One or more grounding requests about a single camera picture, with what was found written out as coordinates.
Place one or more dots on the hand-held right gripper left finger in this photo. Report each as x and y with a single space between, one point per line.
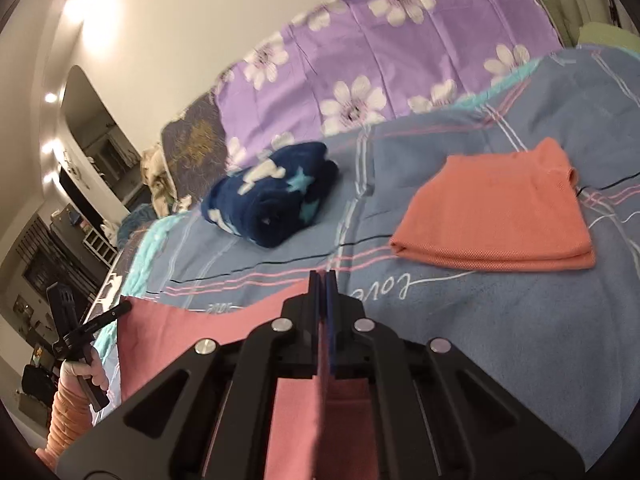
312 310

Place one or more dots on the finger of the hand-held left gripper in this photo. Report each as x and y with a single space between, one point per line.
107 317
60 305

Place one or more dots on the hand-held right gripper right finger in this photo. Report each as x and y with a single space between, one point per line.
331 320

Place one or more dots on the pink long-sleeve shirt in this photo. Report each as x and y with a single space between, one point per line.
165 330

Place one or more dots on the person's left forearm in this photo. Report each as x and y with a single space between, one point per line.
67 420

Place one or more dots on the beige clothes pile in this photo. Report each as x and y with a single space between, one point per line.
157 180

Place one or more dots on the person's left hand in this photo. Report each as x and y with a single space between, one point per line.
70 369

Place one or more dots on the tree print mattress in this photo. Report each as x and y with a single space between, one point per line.
111 287

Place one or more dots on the black bag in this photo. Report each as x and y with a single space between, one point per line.
37 380

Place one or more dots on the white rack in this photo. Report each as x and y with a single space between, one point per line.
97 245

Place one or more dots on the blue knitted blanket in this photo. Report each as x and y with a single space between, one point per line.
135 222

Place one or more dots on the navy star print blanket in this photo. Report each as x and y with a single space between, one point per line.
270 195

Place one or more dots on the blue striped quilt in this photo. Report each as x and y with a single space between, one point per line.
475 335

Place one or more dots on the ceiling spotlight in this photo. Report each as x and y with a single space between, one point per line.
47 147
50 96

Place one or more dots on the orange folded garment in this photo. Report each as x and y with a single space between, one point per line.
500 215

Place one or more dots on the purple floral pillow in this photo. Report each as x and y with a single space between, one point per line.
400 45

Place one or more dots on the green pillow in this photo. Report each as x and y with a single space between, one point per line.
610 35

